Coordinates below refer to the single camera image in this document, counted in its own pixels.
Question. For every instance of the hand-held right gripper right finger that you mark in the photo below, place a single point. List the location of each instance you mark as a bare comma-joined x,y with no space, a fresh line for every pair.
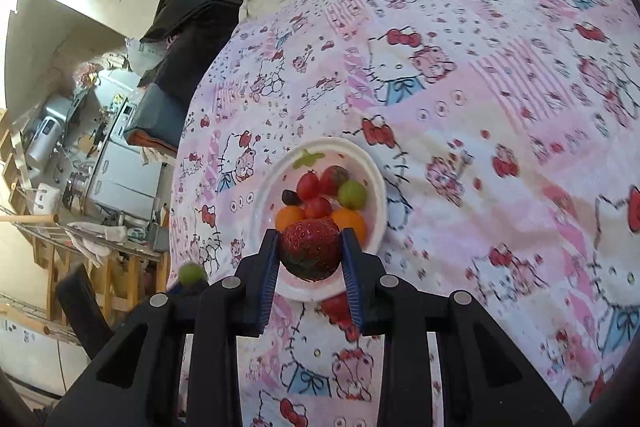
352,282

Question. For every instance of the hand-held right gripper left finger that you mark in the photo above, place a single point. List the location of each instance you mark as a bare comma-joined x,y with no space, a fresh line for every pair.
267,279

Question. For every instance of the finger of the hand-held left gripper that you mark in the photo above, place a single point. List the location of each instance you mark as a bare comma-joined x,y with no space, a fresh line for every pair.
187,289

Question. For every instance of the green grape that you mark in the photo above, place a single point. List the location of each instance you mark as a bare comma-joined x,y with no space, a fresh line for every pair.
192,273
352,195

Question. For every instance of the red strawberry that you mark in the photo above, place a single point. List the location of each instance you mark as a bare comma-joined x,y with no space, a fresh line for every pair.
310,249

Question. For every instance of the small orange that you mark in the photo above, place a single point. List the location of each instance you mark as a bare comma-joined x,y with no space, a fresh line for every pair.
289,217
352,221

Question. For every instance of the red cherry tomato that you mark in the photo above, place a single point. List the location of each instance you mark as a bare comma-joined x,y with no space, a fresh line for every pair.
318,208
332,181
307,185

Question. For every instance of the dark purple grape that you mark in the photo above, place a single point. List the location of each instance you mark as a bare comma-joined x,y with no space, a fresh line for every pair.
289,196

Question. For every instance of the white paper plate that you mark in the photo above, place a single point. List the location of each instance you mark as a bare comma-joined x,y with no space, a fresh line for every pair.
277,174

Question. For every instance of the white cloth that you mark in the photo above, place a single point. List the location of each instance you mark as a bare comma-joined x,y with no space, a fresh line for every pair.
95,239

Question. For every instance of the wooden rod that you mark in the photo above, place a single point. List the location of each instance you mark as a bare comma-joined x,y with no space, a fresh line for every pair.
25,218

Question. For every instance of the white refrigerator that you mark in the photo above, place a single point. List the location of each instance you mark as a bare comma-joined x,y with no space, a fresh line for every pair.
125,177

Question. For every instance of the silver rice cooker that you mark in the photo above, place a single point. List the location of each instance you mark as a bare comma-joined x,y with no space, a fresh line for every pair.
42,137

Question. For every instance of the blue-grey folded cushion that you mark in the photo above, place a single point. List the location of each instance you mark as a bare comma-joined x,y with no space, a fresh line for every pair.
155,112

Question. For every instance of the pink printed blanket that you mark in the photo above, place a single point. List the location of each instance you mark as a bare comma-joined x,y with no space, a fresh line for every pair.
475,107

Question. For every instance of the pale box-shaped appliance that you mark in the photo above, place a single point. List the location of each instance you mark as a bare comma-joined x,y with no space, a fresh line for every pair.
117,87

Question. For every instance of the black cloth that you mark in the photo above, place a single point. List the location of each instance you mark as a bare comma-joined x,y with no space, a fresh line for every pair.
195,22

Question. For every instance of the wooden shelf frame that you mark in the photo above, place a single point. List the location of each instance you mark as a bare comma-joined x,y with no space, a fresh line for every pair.
120,277

